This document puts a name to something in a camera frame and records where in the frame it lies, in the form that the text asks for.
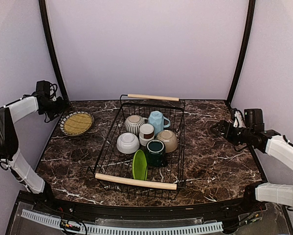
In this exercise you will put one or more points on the dark green mug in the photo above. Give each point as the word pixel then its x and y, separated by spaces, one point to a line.
pixel 156 153

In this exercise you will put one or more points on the green plate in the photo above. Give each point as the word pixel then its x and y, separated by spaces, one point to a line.
pixel 139 166

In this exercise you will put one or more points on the yellow waffle pattern plate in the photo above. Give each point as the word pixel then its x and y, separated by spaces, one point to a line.
pixel 77 122

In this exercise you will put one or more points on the black wire dish rack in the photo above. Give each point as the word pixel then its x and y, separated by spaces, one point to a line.
pixel 113 169

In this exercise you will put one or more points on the striped grey white bowl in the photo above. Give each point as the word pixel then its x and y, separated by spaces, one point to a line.
pixel 133 123

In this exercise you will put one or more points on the white black striped plate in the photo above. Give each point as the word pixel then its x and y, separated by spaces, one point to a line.
pixel 62 127

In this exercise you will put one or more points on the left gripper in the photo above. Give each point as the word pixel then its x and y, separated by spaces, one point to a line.
pixel 62 107

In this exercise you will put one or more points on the white slotted cable duct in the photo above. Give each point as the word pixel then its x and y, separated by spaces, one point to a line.
pixel 93 229

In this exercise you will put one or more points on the white ceramic bowl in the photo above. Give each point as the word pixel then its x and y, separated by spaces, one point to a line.
pixel 127 143

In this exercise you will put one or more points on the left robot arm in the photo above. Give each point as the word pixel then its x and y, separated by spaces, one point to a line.
pixel 10 153

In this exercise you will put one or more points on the black front table rail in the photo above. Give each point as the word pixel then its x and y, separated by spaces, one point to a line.
pixel 227 211

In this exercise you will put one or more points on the black frame post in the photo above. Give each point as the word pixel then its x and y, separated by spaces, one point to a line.
pixel 51 50
pixel 242 53

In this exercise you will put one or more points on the black left frame post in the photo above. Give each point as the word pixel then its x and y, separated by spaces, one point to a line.
pixel 51 50

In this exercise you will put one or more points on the white cup brown band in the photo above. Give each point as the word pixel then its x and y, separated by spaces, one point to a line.
pixel 146 134

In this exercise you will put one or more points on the beige ceramic bowl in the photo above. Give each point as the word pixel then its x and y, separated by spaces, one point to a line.
pixel 169 139

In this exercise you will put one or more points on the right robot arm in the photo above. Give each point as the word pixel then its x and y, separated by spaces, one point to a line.
pixel 268 142

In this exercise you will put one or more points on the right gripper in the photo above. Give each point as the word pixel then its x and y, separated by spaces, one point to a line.
pixel 223 124

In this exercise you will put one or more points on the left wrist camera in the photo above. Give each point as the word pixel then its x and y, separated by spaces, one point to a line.
pixel 47 89

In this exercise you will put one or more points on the light blue faceted mug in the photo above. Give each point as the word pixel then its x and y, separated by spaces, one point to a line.
pixel 158 121

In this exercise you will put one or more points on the black right frame post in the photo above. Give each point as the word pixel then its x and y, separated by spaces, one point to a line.
pixel 242 53

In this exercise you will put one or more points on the grey patterned glass plate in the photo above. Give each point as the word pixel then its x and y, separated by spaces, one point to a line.
pixel 87 133

